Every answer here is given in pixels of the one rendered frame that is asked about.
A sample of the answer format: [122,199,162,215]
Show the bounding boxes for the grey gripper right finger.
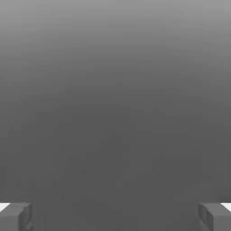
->
[197,202,231,231]

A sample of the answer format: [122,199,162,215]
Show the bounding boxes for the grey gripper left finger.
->
[0,202,34,231]

